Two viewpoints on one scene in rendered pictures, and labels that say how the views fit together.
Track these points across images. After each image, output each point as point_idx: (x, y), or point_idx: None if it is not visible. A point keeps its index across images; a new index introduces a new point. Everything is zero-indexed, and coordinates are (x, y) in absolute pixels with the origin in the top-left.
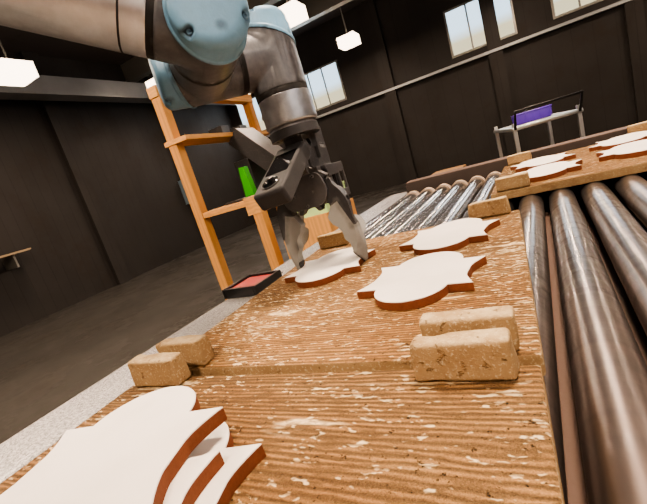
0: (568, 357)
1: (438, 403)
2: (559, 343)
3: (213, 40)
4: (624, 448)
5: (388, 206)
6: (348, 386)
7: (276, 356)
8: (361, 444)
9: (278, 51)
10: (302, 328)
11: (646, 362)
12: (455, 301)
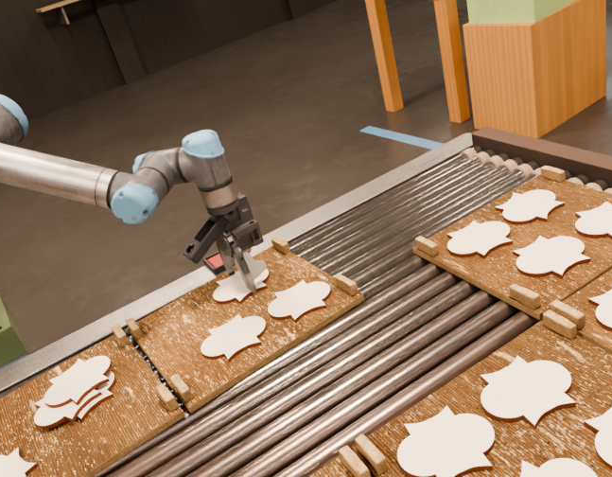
0: None
1: (153, 406)
2: None
3: (131, 223)
4: (168, 440)
5: (419, 171)
6: (149, 384)
7: (154, 352)
8: (130, 407)
9: (202, 169)
10: (176, 339)
11: None
12: (218, 363)
